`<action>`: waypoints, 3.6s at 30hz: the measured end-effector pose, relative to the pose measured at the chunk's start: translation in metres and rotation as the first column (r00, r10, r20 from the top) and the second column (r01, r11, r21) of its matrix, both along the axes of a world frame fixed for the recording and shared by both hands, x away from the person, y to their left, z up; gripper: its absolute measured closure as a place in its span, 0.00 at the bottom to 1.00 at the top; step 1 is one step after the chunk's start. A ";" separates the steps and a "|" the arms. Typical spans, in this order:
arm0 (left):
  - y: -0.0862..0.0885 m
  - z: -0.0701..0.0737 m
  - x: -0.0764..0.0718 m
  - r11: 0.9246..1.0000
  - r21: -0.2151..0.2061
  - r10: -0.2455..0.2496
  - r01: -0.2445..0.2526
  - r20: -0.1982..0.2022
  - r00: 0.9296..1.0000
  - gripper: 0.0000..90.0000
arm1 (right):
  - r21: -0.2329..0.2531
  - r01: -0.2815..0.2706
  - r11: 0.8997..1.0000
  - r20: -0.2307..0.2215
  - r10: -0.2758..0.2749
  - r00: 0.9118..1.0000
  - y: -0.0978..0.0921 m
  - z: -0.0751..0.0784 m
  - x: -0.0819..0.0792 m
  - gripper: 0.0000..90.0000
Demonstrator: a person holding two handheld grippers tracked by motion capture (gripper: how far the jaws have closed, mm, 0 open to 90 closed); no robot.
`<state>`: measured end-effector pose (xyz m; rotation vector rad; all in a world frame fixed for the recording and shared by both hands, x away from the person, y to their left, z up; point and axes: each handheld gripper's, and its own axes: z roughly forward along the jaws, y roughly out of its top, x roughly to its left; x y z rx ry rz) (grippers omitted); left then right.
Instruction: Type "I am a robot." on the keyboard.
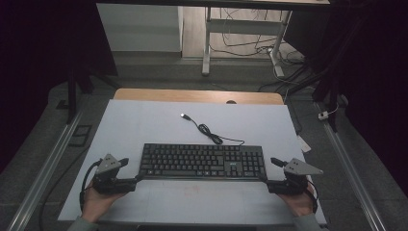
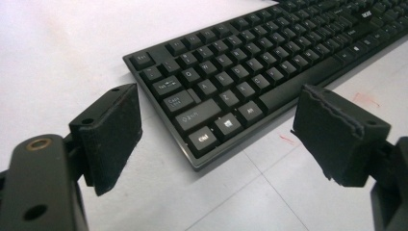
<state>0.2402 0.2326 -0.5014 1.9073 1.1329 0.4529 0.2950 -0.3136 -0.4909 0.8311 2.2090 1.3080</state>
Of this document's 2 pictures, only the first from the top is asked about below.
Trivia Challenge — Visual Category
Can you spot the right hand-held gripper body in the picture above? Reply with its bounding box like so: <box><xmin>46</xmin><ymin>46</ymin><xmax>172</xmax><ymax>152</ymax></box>
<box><xmin>267</xmin><ymin>157</ymin><xmax>324</xmax><ymax>196</ymax></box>

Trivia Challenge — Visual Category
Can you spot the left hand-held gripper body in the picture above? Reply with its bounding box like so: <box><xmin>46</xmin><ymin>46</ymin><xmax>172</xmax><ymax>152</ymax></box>
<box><xmin>91</xmin><ymin>153</ymin><xmax>139</xmax><ymax>195</ymax></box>

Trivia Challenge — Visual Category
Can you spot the black computer keyboard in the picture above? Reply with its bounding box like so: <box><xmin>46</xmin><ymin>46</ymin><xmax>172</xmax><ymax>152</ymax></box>
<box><xmin>139</xmin><ymin>142</ymin><xmax>268</xmax><ymax>182</ymax></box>

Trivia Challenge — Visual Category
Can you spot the person's right hand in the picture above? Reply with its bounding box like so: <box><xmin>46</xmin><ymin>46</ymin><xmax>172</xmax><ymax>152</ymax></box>
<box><xmin>276</xmin><ymin>184</ymin><xmax>318</xmax><ymax>218</ymax></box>

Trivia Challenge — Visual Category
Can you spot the person's left hand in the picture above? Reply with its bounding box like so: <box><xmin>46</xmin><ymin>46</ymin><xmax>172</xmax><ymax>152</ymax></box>
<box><xmin>81</xmin><ymin>180</ymin><xmax>127</xmax><ymax>223</ymax></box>

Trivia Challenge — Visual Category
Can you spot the white paper slip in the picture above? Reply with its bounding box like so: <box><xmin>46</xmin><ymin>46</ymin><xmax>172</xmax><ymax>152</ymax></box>
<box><xmin>295</xmin><ymin>134</ymin><xmax>313</xmax><ymax>154</ymax></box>

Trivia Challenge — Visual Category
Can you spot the black floor plate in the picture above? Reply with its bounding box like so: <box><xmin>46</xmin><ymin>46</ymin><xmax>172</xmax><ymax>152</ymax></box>
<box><xmin>67</xmin><ymin>124</ymin><xmax>93</xmax><ymax>148</ymax></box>

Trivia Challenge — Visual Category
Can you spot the black metal stand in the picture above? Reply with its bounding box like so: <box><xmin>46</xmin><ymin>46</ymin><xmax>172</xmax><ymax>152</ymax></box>
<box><xmin>311</xmin><ymin>62</ymin><xmax>342</xmax><ymax>133</ymax></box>
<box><xmin>56</xmin><ymin>62</ymin><xmax>120</xmax><ymax>125</ymax></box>

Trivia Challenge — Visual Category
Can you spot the pale grey cabinet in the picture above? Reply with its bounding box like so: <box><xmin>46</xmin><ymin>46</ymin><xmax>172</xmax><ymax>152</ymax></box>
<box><xmin>96</xmin><ymin>3</ymin><xmax>184</xmax><ymax>53</ymax></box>

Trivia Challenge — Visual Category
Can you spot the white desk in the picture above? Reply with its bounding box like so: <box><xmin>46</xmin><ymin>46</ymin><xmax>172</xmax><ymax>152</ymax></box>
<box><xmin>95</xmin><ymin>0</ymin><xmax>331</xmax><ymax>78</ymax></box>

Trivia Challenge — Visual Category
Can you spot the dark curtain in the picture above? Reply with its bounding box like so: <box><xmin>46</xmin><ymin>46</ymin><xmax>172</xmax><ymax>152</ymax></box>
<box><xmin>0</xmin><ymin>0</ymin><xmax>118</xmax><ymax>176</ymax></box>
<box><xmin>283</xmin><ymin>0</ymin><xmax>408</xmax><ymax>196</ymax></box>

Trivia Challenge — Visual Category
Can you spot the right hand-held gripper cable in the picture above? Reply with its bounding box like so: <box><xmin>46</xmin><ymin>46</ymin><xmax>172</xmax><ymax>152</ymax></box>
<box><xmin>304</xmin><ymin>181</ymin><xmax>319</xmax><ymax>215</ymax></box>

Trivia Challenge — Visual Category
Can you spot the long black floor cable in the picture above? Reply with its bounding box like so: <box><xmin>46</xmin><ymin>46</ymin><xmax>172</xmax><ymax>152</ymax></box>
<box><xmin>38</xmin><ymin>144</ymin><xmax>92</xmax><ymax>231</ymax></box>

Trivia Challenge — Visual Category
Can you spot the aluminium floor rail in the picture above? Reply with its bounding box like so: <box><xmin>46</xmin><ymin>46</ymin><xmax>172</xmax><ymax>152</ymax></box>
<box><xmin>6</xmin><ymin>95</ymin><xmax>89</xmax><ymax>231</ymax></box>
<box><xmin>315</xmin><ymin>101</ymin><xmax>388</xmax><ymax>231</ymax></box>

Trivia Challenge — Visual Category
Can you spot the black keyboard cable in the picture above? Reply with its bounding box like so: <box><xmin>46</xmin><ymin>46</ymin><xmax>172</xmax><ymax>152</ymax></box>
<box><xmin>180</xmin><ymin>113</ymin><xmax>245</xmax><ymax>147</ymax></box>

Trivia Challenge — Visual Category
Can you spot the tangle of thin floor cables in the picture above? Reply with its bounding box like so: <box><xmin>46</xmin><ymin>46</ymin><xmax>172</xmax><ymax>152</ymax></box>
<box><xmin>210</xmin><ymin>7</ymin><xmax>306</xmax><ymax>66</ymax></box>

